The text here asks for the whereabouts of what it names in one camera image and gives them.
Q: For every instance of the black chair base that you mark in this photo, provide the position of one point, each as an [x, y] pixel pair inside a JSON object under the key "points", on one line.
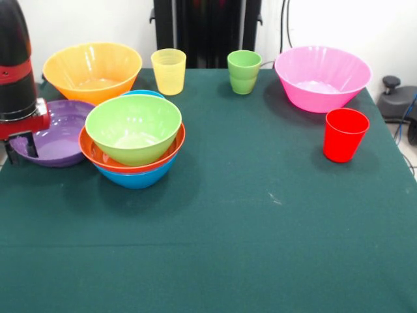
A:
{"points": [[397, 101]]}

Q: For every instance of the yellow plastic cup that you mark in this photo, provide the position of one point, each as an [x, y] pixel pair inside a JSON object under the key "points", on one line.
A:
{"points": [[168, 71]]}

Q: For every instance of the green plastic bowl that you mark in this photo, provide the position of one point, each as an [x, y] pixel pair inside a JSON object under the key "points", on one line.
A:
{"points": [[133, 130]]}

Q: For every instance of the pink plastic bowl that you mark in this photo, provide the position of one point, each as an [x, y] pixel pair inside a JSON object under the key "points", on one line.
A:
{"points": [[322, 75]]}

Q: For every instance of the purple plastic bowl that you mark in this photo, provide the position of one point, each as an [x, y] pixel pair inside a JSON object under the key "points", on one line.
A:
{"points": [[62, 143]]}

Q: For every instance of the small blue plastic bowl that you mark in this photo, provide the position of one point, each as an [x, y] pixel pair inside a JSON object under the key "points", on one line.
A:
{"points": [[143, 93]]}

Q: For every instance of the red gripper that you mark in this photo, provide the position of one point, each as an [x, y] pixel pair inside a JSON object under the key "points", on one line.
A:
{"points": [[26, 125]]}

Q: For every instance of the green plastic cup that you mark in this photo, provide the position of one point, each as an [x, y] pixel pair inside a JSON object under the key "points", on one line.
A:
{"points": [[243, 75]]}

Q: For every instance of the orange plastic bowl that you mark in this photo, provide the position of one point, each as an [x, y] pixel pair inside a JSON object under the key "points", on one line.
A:
{"points": [[91, 65]]}

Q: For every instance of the red plastic cup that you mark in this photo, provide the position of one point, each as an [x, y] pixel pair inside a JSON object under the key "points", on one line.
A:
{"points": [[345, 137]]}

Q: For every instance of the dark green tablecloth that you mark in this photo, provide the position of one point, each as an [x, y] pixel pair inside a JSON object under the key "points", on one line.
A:
{"points": [[130, 261]]}

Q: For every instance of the red-orange plastic bowl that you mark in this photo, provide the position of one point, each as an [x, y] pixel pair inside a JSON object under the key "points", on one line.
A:
{"points": [[97, 156]]}

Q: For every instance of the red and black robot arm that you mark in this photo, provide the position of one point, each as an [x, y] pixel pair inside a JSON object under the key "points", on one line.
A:
{"points": [[14, 49]]}

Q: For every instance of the large blue plastic bowl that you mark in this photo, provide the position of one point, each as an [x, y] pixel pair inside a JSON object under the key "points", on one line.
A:
{"points": [[137, 181]]}

